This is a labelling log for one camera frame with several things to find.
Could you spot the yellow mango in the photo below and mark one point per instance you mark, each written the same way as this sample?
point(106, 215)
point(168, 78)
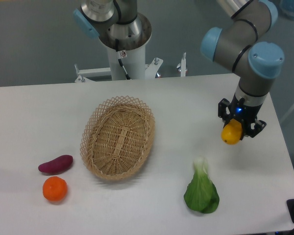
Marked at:
point(232, 132)

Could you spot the woven wicker basket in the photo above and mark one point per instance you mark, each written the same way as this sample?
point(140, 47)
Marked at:
point(118, 138)

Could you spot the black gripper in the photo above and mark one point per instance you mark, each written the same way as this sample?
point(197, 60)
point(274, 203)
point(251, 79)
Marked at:
point(243, 109)

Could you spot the purple sweet potato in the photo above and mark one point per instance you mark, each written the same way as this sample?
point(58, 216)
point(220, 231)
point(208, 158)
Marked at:
point(57, 165)

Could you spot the green bok choy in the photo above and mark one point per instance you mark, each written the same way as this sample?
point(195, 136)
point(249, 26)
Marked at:
point(201, 194)

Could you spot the orange tangerine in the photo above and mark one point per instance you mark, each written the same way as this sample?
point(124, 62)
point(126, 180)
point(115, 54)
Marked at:
point(54, 189)

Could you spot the blue bag in background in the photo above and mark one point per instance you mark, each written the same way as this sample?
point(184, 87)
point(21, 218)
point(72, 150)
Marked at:
point(287, 8)

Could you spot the white frame bracket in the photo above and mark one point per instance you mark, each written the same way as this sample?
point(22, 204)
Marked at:
point(101, 74)

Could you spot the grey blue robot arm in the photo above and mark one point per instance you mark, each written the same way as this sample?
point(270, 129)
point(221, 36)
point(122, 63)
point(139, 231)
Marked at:
point(237, 48)

